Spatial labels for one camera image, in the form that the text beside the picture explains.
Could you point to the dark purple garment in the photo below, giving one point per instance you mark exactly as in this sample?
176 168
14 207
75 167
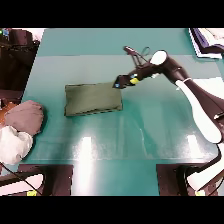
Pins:
203 39

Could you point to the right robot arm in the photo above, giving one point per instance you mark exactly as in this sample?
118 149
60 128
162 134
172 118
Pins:
203 113

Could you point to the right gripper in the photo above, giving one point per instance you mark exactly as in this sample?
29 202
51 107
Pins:
126 81

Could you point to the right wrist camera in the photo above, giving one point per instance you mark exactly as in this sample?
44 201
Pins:
133 55

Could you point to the green T-shirt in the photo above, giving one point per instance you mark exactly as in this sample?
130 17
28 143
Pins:
93 99

